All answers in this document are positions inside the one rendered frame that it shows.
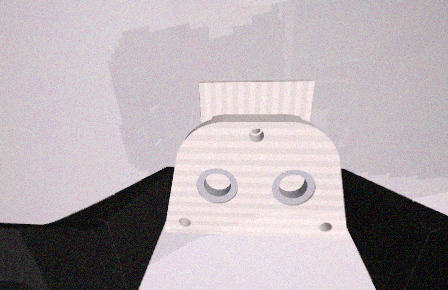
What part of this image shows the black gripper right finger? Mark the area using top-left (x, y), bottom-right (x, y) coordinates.
top-left (340, 169), bottom-right (448, 290)

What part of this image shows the white housing plate with two round holes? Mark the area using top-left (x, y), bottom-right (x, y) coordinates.
top-left (164, 114), bottom-right (347, 239)

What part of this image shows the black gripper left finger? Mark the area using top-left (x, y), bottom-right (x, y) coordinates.
top-left (0, 167), bottom-right (175, 290)

